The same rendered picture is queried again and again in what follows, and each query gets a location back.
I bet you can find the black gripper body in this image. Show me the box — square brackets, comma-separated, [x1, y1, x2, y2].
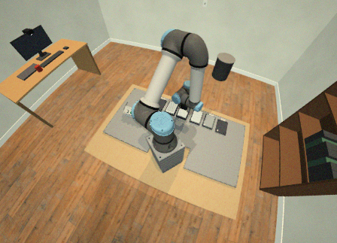
[179, 103, 187, 111]

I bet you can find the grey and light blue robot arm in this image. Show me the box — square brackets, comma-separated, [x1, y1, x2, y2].
[131, 29, 208, 153]

